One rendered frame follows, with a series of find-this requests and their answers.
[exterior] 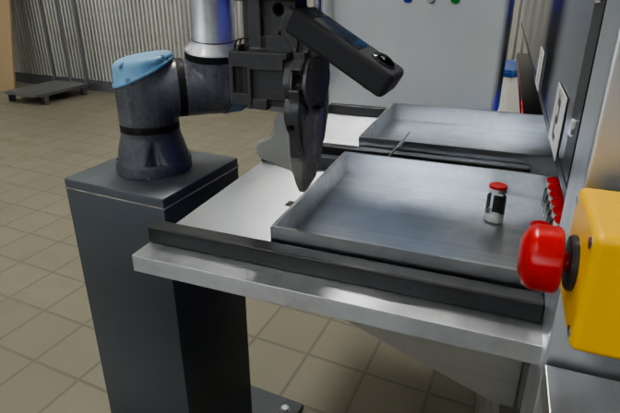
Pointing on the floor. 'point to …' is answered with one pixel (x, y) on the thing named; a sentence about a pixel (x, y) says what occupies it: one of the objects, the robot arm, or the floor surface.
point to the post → (595, 103)
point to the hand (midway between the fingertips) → (310, 181)
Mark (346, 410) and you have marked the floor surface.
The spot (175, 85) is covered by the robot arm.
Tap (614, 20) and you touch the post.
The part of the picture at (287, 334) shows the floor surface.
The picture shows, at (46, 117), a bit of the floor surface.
